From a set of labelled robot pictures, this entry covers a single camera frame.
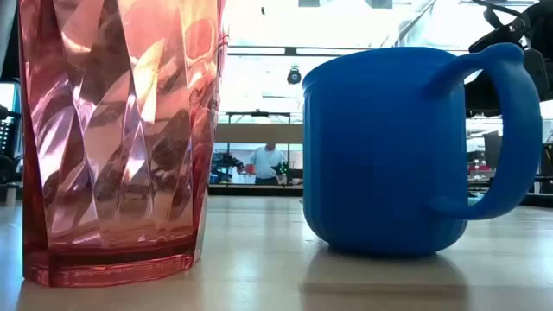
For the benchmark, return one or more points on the blue plastic mug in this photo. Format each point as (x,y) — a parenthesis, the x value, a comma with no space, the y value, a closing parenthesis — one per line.
(380,151)

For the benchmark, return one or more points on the pink faceted plastic tumbler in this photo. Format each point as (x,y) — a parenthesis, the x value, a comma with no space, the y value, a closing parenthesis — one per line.
(112,142)

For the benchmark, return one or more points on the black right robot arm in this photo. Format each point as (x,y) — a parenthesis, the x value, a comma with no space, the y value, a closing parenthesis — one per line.
(542,21)

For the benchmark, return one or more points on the background workbench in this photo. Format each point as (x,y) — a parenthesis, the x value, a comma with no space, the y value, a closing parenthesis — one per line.
(510,173)

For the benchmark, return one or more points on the black background table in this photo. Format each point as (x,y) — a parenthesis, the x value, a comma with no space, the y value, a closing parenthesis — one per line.
(259,114)

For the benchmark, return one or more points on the person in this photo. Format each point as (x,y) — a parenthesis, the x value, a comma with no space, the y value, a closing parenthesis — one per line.
(264,162)

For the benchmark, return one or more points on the dark background workstation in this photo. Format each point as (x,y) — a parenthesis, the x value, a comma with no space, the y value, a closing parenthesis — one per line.
(10,173)

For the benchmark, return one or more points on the black hanging camera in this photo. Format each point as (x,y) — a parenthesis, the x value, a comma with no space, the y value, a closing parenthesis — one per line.
(294,76)

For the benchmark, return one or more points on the wooden shelf with black frame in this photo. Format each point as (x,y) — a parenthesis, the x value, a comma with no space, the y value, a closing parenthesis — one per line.
(259,133)

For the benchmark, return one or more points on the black aluminium table frame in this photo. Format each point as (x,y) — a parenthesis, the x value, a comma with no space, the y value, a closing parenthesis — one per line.
(259,191)

